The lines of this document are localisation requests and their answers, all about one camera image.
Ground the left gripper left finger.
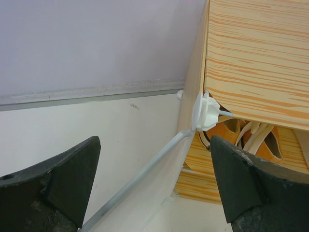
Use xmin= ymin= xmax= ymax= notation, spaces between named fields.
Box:
xmin=0 ymin=136 xmax=101 ymax=232

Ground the wooden shoe cabinet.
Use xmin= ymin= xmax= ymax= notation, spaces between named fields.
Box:
xmin=173 ymin=0 xmax=309 ymax=206

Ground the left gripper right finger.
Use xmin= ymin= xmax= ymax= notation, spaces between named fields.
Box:
xmin=211 ymin=136 xmax=309 ymax=232

